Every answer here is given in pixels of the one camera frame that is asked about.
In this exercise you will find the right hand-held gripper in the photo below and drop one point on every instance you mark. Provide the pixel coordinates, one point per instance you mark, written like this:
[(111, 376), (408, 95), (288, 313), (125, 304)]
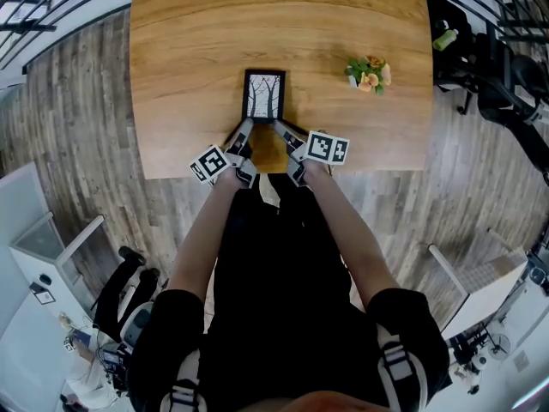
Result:
[(328, 148)]

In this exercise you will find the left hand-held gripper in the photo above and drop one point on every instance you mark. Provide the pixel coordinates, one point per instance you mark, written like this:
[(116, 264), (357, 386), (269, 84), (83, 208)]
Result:
[(210, 163)]

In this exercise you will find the black picture frame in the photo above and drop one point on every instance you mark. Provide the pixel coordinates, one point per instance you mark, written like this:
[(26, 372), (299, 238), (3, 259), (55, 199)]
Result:
[(263, 97)]

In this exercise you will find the person's right forearm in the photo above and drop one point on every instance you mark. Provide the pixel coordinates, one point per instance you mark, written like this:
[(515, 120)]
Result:
[(356, 243)]

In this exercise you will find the person's left forearm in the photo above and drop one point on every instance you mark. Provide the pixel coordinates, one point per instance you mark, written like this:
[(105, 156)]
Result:
[(197, 247)]

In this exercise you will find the potted orange flower plant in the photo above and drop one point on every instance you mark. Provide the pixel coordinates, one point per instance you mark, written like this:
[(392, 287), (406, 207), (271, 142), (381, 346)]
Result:
[(369, 77)]

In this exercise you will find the person's black clothing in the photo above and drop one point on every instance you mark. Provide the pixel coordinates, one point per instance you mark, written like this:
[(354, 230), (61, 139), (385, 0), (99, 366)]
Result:
[(279, 294)]

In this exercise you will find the black office chair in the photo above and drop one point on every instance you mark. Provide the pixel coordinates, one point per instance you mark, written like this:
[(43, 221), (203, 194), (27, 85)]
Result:
[(523, 75), (448, 71)]

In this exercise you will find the green bottle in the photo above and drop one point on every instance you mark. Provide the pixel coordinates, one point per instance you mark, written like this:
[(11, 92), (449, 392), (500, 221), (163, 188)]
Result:
[(445, 40)]

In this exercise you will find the grey office chair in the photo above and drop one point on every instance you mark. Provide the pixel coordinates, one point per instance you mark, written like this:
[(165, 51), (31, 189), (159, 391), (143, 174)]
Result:
[(137, 324)]

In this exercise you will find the black metal railing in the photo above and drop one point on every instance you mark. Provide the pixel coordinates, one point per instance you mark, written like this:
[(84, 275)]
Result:
[(30, 27), (521, 25)]

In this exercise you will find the white desk with white legs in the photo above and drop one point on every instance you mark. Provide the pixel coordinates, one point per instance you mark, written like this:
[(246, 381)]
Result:
[(493, 294)]

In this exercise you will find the small framed card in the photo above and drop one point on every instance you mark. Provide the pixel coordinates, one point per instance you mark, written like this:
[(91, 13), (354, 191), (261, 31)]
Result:
[(42, 295)]

